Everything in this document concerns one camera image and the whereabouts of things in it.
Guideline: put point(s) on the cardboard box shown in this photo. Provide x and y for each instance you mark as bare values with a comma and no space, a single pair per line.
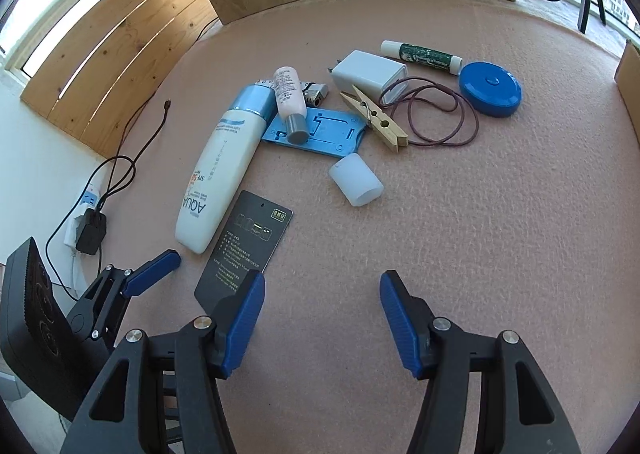
630,83

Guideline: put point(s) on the brown rubber band loop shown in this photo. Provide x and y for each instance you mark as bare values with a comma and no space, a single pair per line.
440,144

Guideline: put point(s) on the green lip balm tube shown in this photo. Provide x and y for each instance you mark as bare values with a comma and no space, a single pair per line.
425,56

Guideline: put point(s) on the wooden clothespin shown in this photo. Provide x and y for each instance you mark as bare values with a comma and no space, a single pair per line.
387,126

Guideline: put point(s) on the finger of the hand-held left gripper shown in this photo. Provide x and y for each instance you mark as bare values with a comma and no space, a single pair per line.
150,271

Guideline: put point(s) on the black card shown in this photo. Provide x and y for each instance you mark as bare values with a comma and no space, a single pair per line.
245,239

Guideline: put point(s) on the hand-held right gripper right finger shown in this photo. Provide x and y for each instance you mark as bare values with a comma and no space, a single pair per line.
400,324

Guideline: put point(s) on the white translucent cap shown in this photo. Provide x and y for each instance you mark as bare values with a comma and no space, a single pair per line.
355,181

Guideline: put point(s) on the blue round tape measure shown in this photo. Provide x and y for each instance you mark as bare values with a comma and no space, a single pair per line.
492,88

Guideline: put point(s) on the black power adapter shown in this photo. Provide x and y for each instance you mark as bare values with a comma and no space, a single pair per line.
91,231

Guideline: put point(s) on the white charger adapter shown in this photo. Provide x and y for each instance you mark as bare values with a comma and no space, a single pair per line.
365,71

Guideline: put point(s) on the white power strip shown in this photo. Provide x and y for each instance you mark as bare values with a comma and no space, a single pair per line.
91,196

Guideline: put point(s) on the wooden slatted board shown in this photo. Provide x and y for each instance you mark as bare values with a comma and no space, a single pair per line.
115,58

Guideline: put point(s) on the blue plastic phone stand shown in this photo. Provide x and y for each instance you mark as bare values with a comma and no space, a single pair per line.
332,133

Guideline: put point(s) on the small pink bottle grey cap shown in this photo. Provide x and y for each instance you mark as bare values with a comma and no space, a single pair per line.
289,93

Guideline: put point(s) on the patterned wrapped candy bar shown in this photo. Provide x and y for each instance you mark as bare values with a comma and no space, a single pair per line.
316,92

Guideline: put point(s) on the white sunscreen bottle blue cap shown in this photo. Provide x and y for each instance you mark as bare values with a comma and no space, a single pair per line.
215,173

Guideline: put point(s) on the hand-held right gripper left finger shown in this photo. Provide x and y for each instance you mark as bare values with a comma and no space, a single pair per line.
245,314

